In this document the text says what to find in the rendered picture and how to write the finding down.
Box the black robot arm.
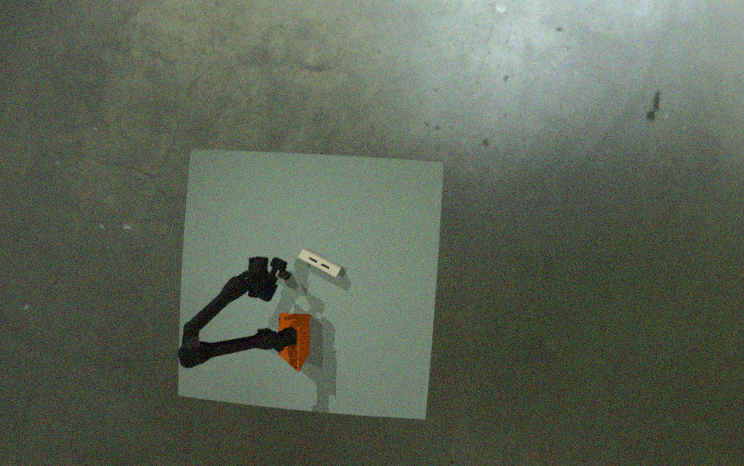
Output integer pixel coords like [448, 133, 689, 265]
[178, 257, 297, 368]

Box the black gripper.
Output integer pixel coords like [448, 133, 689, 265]
[257, 257, 287, 302]

